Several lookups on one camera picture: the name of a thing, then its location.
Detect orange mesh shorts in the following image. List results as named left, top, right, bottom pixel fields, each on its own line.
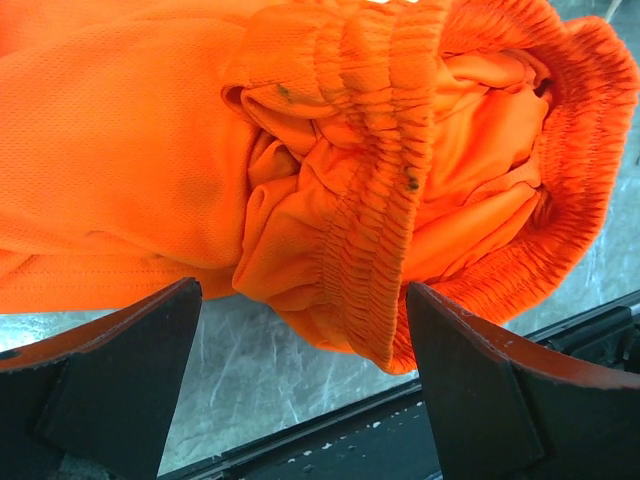
left=1, top=1, right=639, bottom=374

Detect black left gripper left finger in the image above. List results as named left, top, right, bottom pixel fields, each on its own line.
left=1, top=278, right=202, bottom=479

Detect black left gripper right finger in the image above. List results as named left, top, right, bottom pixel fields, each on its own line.
left=407, top=285, right=639, bottom=479

